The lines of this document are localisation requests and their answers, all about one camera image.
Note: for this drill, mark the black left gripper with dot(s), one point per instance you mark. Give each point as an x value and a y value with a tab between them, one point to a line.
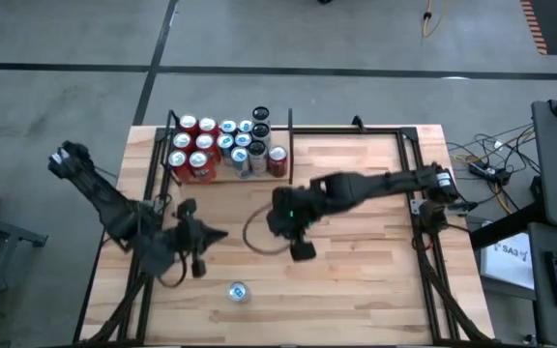
184	237

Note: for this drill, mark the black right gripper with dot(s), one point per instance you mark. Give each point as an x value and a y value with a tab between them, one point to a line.
298	210

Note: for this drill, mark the blue silver Red Bull can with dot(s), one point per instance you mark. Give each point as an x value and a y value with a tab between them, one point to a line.
245	125
237	291
228	126
225	142
243	140
240	159

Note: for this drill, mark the red Fanta strawberry can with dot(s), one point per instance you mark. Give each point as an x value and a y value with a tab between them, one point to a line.
205	142
200	164

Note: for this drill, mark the red soda can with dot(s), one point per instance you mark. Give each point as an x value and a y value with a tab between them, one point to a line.
187	123
277	159

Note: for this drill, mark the red Coca-Cola Zero can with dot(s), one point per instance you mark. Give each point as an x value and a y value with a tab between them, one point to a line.
178	162

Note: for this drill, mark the black-topped slim can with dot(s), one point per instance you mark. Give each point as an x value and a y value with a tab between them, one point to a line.
257	154

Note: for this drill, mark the Celsius Peach Vibe can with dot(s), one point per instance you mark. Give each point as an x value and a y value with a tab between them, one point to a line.
260	130

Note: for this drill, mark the white Celsius can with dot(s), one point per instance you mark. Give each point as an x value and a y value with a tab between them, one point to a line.
260	114

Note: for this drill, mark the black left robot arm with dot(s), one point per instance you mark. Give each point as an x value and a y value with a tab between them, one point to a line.
109	203

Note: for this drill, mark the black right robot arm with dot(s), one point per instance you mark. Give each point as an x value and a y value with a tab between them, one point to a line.
380	183

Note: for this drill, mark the grey side table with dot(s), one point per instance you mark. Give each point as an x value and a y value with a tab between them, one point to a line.
8	231

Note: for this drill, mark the black power strip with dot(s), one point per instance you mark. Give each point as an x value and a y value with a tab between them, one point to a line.
489	172

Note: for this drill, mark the black desk leg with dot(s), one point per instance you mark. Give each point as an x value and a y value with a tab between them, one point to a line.
506	227

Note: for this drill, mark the white SA3 sign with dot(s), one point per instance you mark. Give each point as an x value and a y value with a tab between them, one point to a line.
508	263

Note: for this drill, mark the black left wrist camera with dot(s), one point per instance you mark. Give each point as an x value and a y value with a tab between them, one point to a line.
186	208

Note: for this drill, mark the grey frame bracket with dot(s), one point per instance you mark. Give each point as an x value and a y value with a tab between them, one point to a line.
416	207

